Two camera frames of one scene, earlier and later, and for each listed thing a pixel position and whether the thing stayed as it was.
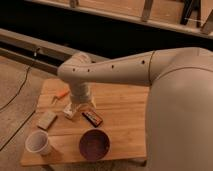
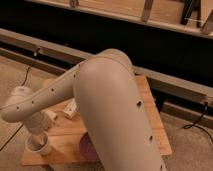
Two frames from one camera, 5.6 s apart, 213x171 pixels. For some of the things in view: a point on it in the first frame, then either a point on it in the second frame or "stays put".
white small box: (68, 111) stays put
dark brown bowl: (94, 145) stays put
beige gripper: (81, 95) to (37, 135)
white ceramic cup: (37, 142) stays put
